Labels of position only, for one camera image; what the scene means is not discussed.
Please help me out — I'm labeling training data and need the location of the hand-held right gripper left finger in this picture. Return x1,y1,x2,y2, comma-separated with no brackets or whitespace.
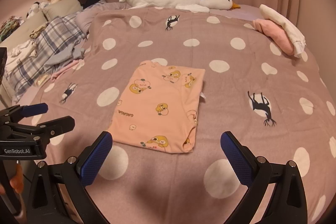
26,131,113,224

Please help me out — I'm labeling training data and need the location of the white folded garment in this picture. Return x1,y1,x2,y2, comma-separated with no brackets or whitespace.
259,4,307,58

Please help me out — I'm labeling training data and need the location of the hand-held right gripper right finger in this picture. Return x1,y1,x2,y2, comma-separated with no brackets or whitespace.
220,131,308,224

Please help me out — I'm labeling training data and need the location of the pink folded garment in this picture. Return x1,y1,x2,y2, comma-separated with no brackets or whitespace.
252,18,294,56

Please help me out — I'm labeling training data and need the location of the light pink cloth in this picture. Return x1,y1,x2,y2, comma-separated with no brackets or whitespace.
50,60,86,81

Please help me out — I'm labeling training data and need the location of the blue grey cloth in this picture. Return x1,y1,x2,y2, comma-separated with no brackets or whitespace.
43,46,86,72

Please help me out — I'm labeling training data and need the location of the lilac duvet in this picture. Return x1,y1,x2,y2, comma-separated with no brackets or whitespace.
75,2,126,38

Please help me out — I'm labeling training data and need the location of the pink cartoon print shirt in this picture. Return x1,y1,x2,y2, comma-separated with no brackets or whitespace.
109,61,206,154

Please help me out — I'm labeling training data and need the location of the green knit toy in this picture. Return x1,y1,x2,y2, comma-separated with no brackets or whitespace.
0,17,23,41

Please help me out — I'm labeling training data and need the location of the plaid quilt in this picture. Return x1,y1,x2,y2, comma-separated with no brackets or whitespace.
4,14,91,104

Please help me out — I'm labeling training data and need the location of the person's left hand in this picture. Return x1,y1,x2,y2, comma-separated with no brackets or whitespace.
10,162,25,194

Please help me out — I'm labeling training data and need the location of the brown polka dot blanket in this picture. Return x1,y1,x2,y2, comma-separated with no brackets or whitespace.
16,7,330,224

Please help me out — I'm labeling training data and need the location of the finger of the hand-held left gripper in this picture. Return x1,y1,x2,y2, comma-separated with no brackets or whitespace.
0,116,76,146
0,103,49,123

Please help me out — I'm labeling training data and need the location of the white frilly cloth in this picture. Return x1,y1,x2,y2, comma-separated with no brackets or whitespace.
10,40,38,58

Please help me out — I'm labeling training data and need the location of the beige pillow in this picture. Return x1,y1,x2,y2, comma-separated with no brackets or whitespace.
0,10,49,48

